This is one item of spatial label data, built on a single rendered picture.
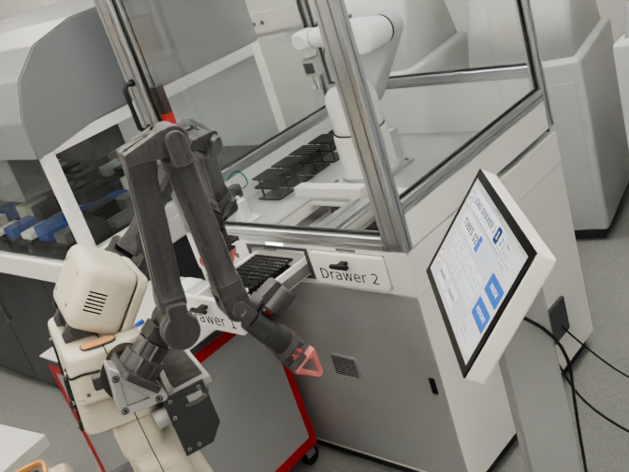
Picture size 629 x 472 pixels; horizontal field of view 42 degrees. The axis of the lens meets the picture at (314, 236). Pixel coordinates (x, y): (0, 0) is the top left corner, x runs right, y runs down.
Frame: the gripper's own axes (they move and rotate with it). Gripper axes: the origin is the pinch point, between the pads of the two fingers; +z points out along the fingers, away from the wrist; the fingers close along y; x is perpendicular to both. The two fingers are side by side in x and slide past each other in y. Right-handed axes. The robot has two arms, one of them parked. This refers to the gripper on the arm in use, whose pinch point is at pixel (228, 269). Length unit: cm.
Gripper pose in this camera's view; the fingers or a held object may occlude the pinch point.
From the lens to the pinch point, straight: 254.7
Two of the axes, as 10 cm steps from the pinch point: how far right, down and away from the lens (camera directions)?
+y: -6.3, 4.5, -6.3
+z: 2.4, 8.9, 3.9
